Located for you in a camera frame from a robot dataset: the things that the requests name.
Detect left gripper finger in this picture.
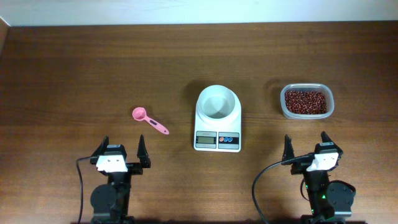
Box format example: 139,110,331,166
137,134,151,168
91,136,109,157

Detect pink plastic measuring scoop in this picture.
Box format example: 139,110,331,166
132,107,169,135

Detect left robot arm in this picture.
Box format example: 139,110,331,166
90,136,151,224

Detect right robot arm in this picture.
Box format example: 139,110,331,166
282,132,356,224

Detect white digital kitchen scale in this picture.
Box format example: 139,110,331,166
193,94,242,152

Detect red beans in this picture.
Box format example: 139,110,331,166
284,91,326,114

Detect clear plastic bean container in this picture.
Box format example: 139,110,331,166
280,83,335,119

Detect white round bowl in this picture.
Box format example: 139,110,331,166
197,85,236,119

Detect left black cable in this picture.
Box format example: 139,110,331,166
76,156,99,224

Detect black cable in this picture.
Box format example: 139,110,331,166
251,154,315,224
76,156,99,224

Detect right black cable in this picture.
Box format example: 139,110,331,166
251,154,315,224

